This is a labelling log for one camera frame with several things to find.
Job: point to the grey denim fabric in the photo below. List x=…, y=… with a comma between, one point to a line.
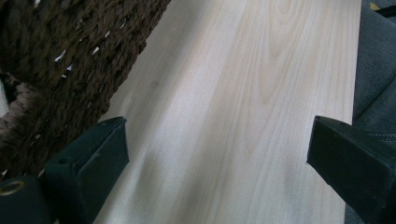
x=375, y=71

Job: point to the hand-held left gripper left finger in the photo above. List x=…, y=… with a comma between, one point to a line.
x=93, y=161

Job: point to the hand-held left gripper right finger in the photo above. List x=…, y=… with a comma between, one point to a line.
x=351, y=161

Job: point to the dark brown woven basket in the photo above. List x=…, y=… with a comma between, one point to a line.
x=56, y=71

